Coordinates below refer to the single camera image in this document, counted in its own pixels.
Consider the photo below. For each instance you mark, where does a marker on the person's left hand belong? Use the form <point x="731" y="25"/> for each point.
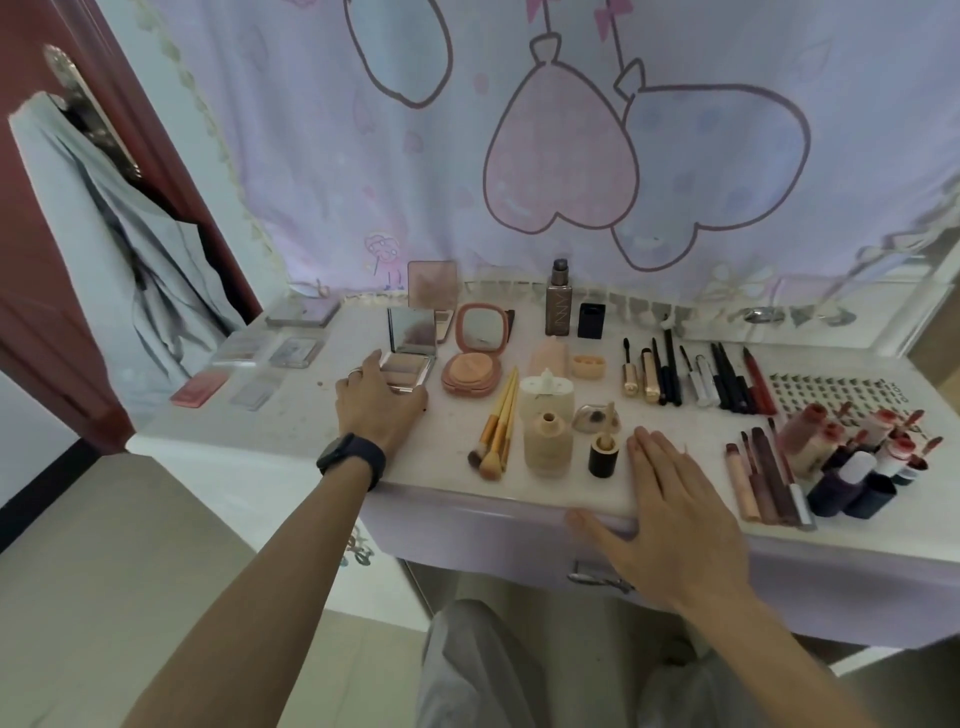
<point x="379" y="416"/>

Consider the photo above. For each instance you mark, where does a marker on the person's right hand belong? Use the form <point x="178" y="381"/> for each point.
<point x="682" y="532"/>

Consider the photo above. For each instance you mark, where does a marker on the pink concealer tube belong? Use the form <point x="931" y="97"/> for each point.
<point x="742" y="487"/>

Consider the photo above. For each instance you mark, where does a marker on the beige cap lip wand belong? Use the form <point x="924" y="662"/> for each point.
<point x="761" y="495"/>

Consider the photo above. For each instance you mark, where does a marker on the small grey square palette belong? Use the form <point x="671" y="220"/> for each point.
<point x="412" y="330"/>

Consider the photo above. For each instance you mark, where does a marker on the peach round powder puff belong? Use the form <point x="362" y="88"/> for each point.
<point x="471" y="371"/>

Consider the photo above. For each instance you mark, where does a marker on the silver square palette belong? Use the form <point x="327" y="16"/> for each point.
<point x="296" y="353"/>

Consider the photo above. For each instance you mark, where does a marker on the black cap beige wand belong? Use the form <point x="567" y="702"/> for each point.
<point x="603" y="461"/>

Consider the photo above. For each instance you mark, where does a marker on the red applicator wand silver cap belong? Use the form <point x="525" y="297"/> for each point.
<point x="802" y="510"/>

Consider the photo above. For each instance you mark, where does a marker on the clear square palette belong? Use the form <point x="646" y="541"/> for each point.
<point x="255" y="393"/>

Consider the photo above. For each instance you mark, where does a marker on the large grey square palette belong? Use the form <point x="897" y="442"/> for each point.
<point x="304" y="312"/>

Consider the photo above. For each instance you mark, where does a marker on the pink rounded compact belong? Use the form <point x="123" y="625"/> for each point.
<point x="480" y="330"/>

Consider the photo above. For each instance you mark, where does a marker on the brown blush palette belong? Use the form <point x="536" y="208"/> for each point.
<point x="433" y="285"/>

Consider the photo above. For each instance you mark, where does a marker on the clear dome bottle cap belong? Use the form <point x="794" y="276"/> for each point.
<point x="592" y="420"/>

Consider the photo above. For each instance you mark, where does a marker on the beige tube black cap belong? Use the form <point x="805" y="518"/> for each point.
<point x="810" y="454"/>

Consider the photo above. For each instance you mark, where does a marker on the purple drawer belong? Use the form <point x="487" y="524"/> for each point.
<point x="465" y="540"/>

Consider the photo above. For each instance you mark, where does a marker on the navy cosmetic tube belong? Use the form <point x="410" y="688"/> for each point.
<point x="829" y="495"/>

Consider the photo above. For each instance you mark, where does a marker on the short black makeup pencil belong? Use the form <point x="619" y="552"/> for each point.
<point x="724" y="382"/>

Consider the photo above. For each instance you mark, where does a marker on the foundation bottle black cap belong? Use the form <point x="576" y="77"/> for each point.
<point x="547" y="454"/>

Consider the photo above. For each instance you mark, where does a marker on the long black makeup pencil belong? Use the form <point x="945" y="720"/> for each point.
<point x="673" y="375"/>

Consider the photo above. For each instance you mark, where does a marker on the gold cap mascara wand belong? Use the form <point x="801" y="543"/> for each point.
<point x="630" y="382"/>

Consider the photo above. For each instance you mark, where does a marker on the red makeup pencil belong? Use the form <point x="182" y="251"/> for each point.
<point x="757" y="379"/>

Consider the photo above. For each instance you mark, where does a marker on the pink blush compact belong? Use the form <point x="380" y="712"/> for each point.
<point x="199" y="388"/>

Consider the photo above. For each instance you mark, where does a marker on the small orange sponge holder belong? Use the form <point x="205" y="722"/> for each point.
<point x="588" y="367"/>

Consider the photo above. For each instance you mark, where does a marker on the dark square foundation bottle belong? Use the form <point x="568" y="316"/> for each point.
<point x="559" y="315"/>

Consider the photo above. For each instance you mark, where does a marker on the false eyelash tray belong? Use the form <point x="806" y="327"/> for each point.
<point x="840" y="391"/>

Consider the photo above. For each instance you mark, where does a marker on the small pale tube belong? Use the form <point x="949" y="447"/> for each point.
<point x="896" y="454"/>

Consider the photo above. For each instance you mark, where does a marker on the black square bottle cap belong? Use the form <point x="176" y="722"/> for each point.
<point x="591" y="322"/>

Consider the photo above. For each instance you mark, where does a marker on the person's left forearm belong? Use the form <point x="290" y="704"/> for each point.
<point x="255" y="607"/>

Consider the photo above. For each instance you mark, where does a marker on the white dressing table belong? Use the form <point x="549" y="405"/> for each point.
<point x="300" y="427"/>

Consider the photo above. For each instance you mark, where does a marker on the black smartwatch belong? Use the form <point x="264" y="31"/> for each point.
<point x="352" y="459"/>

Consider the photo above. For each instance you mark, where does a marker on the silver oval metal fitting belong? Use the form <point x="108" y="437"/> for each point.
<point x="836" y="319"/>
<point x="763" y="316"/>

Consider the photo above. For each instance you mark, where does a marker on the pink cartoon cloth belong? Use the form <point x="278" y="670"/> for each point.
<point x="300" y="150"/>

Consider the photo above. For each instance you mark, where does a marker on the white hanging garment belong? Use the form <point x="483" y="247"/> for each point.
<point x="97" y="285"/>

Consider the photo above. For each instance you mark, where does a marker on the dark red wooden door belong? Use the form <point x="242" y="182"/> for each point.
<point x="45" y="262"/>

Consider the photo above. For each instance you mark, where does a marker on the wooden bed frame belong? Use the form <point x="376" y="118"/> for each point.
<point x="937" y="352"/>

